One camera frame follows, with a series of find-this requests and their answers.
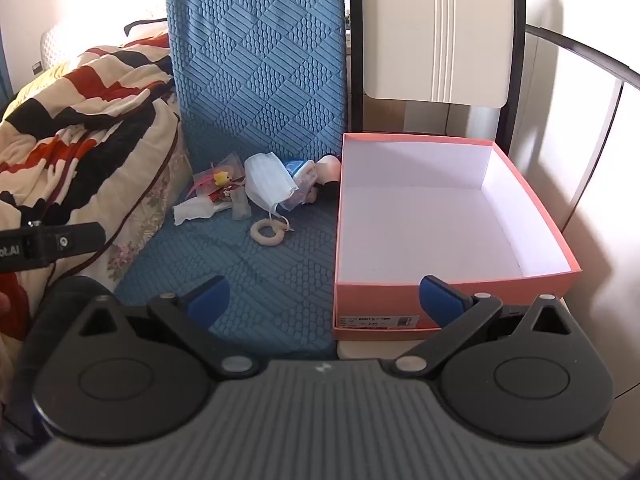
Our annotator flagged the blue wet wipes packet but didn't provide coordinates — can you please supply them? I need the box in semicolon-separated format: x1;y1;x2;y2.
280;159;317;211

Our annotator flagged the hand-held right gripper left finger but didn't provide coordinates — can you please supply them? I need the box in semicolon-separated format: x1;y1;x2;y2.
75;275;261;381

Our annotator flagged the white paper tissue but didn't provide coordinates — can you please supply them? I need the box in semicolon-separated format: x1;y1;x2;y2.
172;196;217;224

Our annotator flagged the yellow bird toy pink feather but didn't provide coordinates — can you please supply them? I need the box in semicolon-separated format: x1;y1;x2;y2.
192;170;233;193

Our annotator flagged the panda plush toy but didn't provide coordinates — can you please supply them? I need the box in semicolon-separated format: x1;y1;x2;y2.
305;155;343;204

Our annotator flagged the cream soft ring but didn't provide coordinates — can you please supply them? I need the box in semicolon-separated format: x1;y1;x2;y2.
250;219;286;249

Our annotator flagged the black curved rail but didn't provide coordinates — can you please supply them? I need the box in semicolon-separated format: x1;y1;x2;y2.
525;24;640;86

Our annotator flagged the cream folding chair black frame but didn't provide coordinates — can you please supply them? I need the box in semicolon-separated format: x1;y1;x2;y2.
347;0;526;161

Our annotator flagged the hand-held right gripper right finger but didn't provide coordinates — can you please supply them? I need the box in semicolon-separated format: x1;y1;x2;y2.
390;275;573;381

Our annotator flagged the cream red black blanket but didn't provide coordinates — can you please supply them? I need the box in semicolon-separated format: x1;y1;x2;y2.
0;30;177;311

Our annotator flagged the pink cardboard box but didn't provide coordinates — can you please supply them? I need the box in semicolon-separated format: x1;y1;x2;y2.
331;132;583;343

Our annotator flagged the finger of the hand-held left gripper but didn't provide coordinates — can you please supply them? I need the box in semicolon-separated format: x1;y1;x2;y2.
29;221;107;267

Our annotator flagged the clear plastic bag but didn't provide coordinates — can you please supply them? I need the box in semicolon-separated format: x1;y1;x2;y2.
210;152;246;186

